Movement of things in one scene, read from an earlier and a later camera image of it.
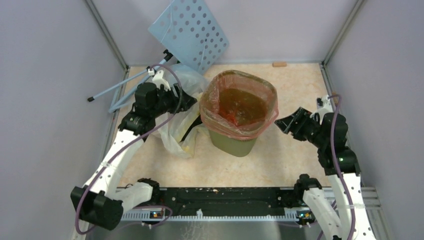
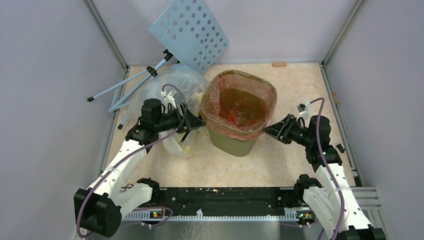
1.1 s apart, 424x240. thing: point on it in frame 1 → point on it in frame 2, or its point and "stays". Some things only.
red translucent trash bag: x=238 y=104 stays
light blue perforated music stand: x=189 y=29 stays
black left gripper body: x=174 y=101 → x=181 y=123
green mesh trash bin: x=235 y=106 stays
